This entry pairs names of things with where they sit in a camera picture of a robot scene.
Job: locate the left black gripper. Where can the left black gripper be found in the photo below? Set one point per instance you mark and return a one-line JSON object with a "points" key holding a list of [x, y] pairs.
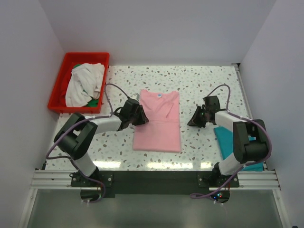
{"points": [[143, 118]]}

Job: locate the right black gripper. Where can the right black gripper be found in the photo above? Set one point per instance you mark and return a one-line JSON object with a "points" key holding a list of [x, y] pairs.
{"points": [[194, 121]]}

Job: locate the pink t shirt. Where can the pink t shirt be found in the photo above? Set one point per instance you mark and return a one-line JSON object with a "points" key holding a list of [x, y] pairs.
{"points": [[162, 132]]}

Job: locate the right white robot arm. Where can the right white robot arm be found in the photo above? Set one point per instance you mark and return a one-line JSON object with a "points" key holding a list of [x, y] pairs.
{"points": [[250, 142]]}

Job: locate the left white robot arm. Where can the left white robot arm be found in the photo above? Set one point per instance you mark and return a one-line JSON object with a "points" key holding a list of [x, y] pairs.
{"points": [[75, 137]]}

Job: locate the teal folded t shirt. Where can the teal folded t shirt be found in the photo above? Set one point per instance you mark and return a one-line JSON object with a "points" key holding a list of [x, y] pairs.
{"points": [[225, 142]]}

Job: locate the green t shirt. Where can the green t shirt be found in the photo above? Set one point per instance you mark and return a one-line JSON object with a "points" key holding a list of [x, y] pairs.
{"points": [[92, 102]]}

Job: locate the white t shirt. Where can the white t shirt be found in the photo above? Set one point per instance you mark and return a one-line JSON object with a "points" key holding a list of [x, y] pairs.
{"points": [[85, 83]]}

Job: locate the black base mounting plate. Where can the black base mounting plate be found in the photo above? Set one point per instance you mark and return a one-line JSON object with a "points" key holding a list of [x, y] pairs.
{"points": [[146, 182]]}

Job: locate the red plastic bin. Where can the red plastic bin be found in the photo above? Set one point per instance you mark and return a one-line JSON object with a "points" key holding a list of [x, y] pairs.
{"points": [[57, 101]]}

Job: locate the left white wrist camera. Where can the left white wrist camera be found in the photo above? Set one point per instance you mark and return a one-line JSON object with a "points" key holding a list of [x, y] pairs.
{"points": [[136, 96]]}

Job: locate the aluminium frame rail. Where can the aluminium frame rail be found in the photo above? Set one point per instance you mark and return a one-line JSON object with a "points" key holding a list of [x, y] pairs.
{"points": [[151, 166]]}

